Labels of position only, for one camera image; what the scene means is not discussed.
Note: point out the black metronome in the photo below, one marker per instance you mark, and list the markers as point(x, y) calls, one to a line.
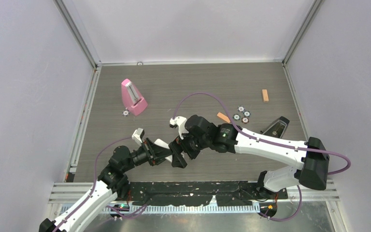
point(277, 128)

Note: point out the small wooden block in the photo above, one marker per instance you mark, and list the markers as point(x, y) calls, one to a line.
point(265, 95)

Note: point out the pink metronome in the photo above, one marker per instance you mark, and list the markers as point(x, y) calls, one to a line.
point(132, 99)

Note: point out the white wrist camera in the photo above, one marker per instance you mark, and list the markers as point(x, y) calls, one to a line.
point(179, 123)
point(138, 135)

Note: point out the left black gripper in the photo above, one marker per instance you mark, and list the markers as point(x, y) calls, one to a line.
point(154, 152)

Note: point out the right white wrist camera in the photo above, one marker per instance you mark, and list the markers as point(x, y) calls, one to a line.
point(179, 123)

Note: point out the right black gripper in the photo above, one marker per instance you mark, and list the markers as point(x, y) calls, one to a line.
point(178, 160)

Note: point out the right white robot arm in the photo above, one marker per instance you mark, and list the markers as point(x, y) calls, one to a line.
point(306, 162)

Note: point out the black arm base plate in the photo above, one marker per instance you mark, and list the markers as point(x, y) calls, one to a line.
point(200, 193)

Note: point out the large white remote control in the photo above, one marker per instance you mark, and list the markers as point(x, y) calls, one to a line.
point(163, 144)

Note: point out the orange wooden block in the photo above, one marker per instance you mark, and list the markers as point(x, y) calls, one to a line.
point(223, 117)

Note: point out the white slotted cable duct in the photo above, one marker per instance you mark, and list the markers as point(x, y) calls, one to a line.
point(210, 208)

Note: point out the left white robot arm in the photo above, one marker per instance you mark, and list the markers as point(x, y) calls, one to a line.
point(112, 183)

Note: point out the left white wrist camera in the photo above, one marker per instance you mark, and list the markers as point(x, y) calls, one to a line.
point(138, 135)

